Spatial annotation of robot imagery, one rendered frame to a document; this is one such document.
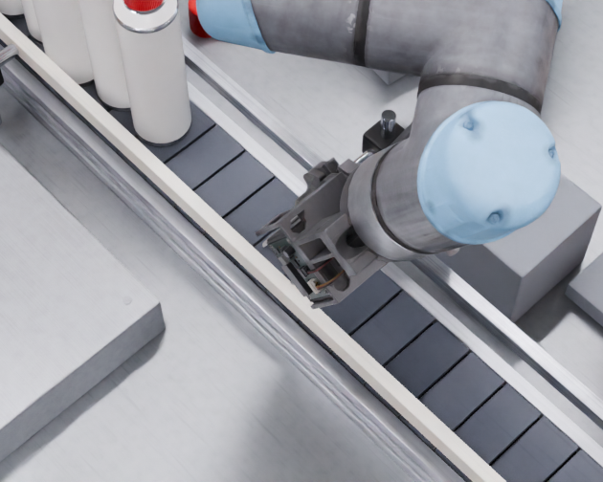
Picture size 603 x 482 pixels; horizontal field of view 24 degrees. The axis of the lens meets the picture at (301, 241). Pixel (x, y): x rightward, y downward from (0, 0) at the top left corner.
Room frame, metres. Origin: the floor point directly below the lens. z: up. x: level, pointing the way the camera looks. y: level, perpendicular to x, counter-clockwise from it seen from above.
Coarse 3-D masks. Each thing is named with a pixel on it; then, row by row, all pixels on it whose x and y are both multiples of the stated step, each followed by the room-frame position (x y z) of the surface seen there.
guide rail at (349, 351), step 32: (0, 32) 0.80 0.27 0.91; (32, 64) 0.77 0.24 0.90; (64, 96) 0.73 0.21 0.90; (192, 192) 0.62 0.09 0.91; (224, 224) 0.59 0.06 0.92; (256, 256) 0.56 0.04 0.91; (288, 288) 0.53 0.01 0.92; (320, 320) 0.50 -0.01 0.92; (352, 352) 0.48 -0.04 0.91; (384, 384) 0.45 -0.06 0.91; (416, 416) 0.42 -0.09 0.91; (448, 448) 0.40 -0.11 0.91; (480, 480) 0.37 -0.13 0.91
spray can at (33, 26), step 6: (24, 0) 0.81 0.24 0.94; (30, 0) 0.81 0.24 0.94; (24, 6) 0.81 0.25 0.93; (30, 6) 0.81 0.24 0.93; (24, 12) 0.82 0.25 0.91; (30, 12) 0.81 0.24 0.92; (30, 18) 0.81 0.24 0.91; (30, 24) 0.81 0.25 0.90; (36, 24) 0.81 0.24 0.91; (30, 30) 0.81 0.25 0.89; (36, 30) 0.81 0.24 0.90; (36, 36) 0.81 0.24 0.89; (42, 42) 0.80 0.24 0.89
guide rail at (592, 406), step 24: (192, 48) 0.74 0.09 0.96; (216, 72) 0.71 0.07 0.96; (240, 96) 0.69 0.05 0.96; (264, 120) 0.66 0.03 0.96; (288, 144) 0.64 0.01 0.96; (432, 264) 0.53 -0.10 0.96; (456, 288) 0.51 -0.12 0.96; (480, 312) 0.49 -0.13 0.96; (504, 336) 0.47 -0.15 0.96; (528, 360) 0.45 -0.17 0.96; (552, 360) 0.45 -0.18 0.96; (552, 384) 0.43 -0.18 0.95; (576, 384) 0.43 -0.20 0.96; (600, 408) 0.41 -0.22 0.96
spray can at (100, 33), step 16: (80, 0) 0.74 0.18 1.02; (96, 0) 0.73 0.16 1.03; (112, 0) 0.73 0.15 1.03; (96, 16) 0.73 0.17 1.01; (112, 16) 0.73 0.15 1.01; (96, 32) 0.73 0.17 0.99; (112, 32) 0.73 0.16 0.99; (96, 48) 0.73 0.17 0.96; (112, 48) 0.73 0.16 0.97; (96, 64) 0.74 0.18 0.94; (112, 64) 0.73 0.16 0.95; (96, 80) 0.74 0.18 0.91; (112, 80) 0.73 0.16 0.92; (112, 96) 0.73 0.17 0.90
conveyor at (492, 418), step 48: (96, 96) 0.75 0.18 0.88; (144, 144) 0.69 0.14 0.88; (192, 144) 0.69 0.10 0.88; (240, 192) 0.65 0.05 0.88; (288, 192) 0.65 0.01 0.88; (384, 288) 0.55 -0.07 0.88; (384, 336) 0.51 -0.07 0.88; (432, 336) 0.51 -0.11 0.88; (432, 384) 0.47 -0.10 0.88; (480, 384) 0.46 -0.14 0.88; (480, 432) 0.42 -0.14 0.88; (528, 432) 0.42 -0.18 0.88; (528, 480) 0.38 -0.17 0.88; (576, 480) 0.38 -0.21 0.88
